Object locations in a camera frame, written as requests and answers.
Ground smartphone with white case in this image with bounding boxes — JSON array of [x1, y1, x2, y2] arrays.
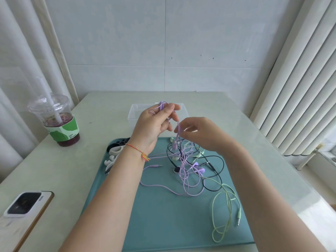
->
[[0, 191, 55, 252]]

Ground person's left forearm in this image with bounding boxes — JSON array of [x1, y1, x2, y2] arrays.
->
[[59, 144, 158, 252]]

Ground orange string bracelet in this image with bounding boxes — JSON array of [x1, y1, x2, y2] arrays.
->
[[125, 143, 151, 162]]

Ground light green wired earphones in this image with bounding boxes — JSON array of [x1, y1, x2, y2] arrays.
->
[[169, 137, 242, 243]]

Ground translucent white drinking straw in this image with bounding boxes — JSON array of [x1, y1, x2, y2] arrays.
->
[[39, 77, 64, 127]]

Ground person's right forearm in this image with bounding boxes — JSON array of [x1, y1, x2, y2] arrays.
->
[[223, 139, 329, 252]]

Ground person's right hand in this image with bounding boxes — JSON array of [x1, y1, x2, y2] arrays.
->
[[174, 117, 238, 156]]

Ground person's left hand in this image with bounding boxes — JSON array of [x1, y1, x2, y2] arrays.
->
[[126, 103, 182, 157]]

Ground white radiator pipe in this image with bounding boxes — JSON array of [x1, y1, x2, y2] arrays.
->
[[297, 144, 324, 171]]

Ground clear plastic box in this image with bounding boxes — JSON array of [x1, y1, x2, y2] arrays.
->
[[127, 103, 190, 129]]

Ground plastic cup with dark drink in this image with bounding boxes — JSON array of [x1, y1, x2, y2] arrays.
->
[[27, 93, 81, 147]]

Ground teal rubber mat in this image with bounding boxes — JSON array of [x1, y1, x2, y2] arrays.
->
[[79, 137, 255, 252]]

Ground white column radiator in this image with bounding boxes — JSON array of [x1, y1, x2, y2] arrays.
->
[[249, 0, 336, 158]]

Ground black wired earphones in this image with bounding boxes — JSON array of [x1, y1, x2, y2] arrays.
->
[[167, 140, 224, 193]]

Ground purple wired earphones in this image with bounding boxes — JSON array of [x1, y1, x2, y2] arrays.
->
[[140, 101, 206, 197]]

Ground black and white cable winder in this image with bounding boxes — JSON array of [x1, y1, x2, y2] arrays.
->
[[106, 137, 131, 157]]

